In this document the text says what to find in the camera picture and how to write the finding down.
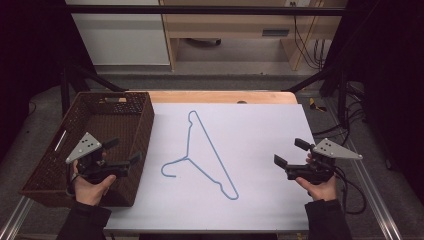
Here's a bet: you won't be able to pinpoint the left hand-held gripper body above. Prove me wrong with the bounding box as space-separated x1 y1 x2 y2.
65 132 131 185

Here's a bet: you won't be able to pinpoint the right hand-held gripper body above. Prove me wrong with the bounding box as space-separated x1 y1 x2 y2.
285 137 364 185

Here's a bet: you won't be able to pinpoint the brown woven basket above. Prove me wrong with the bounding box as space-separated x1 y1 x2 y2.
18 91 156 209

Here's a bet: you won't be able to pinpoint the blue wire clothes hanger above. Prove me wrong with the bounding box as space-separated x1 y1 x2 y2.
160 110 240 201

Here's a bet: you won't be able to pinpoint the person's right hand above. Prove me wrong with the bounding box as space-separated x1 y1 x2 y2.
295 175 339 202

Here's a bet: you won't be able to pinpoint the person's left hand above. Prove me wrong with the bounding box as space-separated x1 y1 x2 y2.
71 159 117 207

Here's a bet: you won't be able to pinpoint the white paper sheet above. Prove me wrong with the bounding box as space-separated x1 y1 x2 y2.
104 102 317 232

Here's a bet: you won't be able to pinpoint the yellow and black tool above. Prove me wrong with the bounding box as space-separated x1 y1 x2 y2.
308 97 328 113

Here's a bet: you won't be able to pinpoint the black metal stand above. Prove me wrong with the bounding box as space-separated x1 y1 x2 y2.
284 64 351 128
59 61 129 118

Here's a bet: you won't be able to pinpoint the white cabinet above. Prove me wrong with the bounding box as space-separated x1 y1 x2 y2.
65 0 171 67

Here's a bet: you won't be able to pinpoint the dark object under desk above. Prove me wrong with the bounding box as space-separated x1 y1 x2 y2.
184 37 223 47

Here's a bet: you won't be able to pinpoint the light wooden desk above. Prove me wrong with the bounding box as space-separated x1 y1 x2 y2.
159 0 348 72

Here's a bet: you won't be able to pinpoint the black metal crossbar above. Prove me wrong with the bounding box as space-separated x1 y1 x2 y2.
64 4 348 17

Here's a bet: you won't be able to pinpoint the black floor cables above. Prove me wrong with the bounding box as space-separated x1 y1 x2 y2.
312 81 368 138

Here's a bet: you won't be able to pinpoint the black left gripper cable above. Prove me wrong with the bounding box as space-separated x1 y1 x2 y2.
65 162 82 198

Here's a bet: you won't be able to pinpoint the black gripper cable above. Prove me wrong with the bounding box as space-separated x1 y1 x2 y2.
65 162 82 198
333 165 368 215

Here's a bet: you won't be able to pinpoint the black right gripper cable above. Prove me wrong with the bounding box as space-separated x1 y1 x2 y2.
333 165 368 215

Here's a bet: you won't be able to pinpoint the aluminium frame rail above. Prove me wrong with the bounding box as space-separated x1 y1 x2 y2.
342 133 405 240
0 195 35 240

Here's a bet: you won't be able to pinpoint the black hanging cables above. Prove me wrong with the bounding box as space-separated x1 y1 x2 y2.
289 1 332 71

